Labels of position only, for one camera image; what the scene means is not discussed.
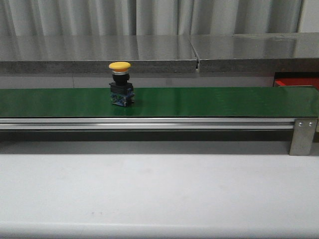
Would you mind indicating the grey stone shelf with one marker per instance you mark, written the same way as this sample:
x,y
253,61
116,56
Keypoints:
x,y
238,53

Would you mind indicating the aluminium conveyor frame rail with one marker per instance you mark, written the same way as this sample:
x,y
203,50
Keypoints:
x,y
145,123

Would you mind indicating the white curtain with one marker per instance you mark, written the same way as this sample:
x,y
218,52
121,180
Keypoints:
x,y
156,17

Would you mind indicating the steel conveyor support bracket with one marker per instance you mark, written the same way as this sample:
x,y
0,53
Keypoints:
x,y
303,135

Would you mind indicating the red plastic tray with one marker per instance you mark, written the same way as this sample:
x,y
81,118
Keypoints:
x,y
281,82

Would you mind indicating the green conveyor belt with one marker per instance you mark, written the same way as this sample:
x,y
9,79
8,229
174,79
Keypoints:
x,y
282,102

